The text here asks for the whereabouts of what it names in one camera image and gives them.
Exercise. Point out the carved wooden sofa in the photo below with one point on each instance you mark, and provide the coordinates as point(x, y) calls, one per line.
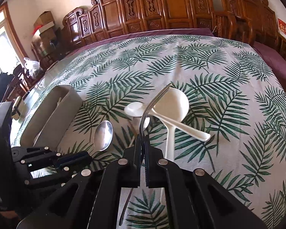
point(138, 9)

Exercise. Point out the metal spoon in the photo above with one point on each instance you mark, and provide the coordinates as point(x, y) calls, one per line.
point(103, 136)

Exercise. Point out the brown cardboard box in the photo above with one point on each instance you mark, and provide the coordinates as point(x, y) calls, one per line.
point(44, 19)

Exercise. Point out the white plastic bag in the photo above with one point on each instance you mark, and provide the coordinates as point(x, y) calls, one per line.
point(32, 65)

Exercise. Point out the long purple sofa cushion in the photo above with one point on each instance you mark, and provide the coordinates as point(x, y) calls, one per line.
point(145, 36)

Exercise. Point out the red desk calendar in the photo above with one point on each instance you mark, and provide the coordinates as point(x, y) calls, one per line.
point(285, 28)

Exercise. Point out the black clothing pile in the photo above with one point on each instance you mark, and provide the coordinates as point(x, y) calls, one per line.
point(2, 85)

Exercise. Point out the red ornament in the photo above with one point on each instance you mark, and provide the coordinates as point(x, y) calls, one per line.
point(37, 29)

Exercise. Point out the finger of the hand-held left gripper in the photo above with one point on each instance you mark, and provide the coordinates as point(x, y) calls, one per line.
point(50, 177)
point(71, 159)

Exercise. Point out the purple armchair cushion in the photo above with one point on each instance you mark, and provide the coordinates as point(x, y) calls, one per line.
point(276, 62)

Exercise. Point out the carved wooden armchair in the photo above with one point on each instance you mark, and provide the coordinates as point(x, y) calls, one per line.
point(252, 16)

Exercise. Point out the wooden dining chair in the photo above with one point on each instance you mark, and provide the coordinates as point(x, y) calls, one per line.
point(20, 81)

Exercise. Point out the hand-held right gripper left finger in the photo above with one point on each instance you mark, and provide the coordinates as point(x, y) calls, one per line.
point(133, 169)

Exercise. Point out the large white round spoon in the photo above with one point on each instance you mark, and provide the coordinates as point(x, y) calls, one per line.
point(174, 102)

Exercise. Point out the yellow box with black band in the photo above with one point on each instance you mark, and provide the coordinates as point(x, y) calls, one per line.
point(17, 107)

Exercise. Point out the wooden window frame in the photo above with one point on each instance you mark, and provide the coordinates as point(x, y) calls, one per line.
point(10, 26)

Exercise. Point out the flat white box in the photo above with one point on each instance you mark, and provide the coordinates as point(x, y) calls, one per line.
point(47, 28)

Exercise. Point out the metal fork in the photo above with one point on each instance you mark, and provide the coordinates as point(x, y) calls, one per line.
point(143, 116)
point(133, 108)

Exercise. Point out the wooden chopstick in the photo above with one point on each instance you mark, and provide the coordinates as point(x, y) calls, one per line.
point(133, 136)

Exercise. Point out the grey rectangular utensil tray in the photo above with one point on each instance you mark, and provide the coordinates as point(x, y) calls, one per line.
point(50, 124)

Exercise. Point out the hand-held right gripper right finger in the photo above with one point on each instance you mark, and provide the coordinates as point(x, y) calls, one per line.
point(155, 171)

